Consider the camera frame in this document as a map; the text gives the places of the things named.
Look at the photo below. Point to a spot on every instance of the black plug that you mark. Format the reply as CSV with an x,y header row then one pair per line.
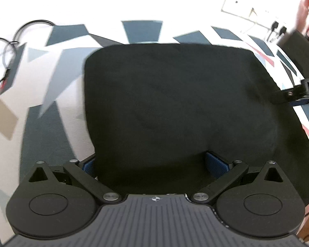
x,y
274,25
282,30

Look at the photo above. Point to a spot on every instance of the black garment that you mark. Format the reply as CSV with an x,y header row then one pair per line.
x,y
170,103

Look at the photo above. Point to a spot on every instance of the geometric patterned mat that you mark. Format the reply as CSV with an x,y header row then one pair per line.
x,y
54,82

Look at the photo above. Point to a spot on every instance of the black box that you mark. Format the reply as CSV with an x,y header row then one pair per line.
x,y
298,51

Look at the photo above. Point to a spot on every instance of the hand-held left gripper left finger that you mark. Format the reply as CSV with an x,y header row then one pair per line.
x,y
88,164

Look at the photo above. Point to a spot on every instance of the pink object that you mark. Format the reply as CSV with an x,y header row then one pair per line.
x,y
302,12

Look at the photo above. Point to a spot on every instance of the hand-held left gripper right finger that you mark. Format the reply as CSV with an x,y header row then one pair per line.
x,y
216,163

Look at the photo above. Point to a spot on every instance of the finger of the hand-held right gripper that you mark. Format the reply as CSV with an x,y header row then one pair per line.
x,y
285,96

